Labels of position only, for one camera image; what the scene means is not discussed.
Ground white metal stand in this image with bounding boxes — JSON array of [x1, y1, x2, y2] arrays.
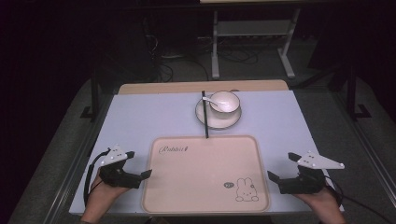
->
[[210, 8, 303, 80]]

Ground white ceramic spoon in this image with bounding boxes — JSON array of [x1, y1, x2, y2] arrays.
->
[[202, 95, 226, 113]]

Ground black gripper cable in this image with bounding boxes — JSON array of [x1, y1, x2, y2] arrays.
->
[[82, 147, 112, 208], [322, 175, 389, 224]]

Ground person's left hand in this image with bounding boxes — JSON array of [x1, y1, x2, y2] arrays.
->
[[88, 172, 131, 208]]

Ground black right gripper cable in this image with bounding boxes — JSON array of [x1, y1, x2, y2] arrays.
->
[[322, 175, 389, 224]]

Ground grey metal rail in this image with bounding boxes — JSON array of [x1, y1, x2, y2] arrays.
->
[[330, 91, 396, 204], [41, 92, 114, 224]]

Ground white plate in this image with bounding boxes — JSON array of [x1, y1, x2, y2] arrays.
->
[[194, 92, 243, 131]]

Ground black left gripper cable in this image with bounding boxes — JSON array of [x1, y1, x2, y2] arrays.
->
[[82, 147, 112, 208]]

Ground pale lilac table mat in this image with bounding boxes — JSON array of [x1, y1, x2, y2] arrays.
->
[[68, 90, 346, 217]]

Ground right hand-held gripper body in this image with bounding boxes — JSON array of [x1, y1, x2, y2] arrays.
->
[[277, 150, 346, 196]]

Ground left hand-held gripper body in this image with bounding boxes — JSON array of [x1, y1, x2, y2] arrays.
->
[[98, 144, 143, 189]]

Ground black chopstick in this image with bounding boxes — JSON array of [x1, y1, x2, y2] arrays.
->
[[201, 90, 210, 140]]

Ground white bowl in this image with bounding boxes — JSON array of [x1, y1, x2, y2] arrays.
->
[[208, 90, 242, 120]]

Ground black floor cables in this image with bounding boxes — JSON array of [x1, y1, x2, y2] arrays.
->
[[141, 17, 261, 84]]

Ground wooden table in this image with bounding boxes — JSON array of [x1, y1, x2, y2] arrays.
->
[[118, 78, 290, 96]]

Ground black metal stand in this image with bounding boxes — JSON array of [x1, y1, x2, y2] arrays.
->
[[344, 60, 374, 123], [79, 73, 103, 123]]

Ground person's right hand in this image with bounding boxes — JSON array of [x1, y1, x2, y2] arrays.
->
[[292, 182, 343, 214]]

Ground pink rabbit print tray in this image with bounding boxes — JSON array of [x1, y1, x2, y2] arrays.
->
[[141, 134, 272, 216]]

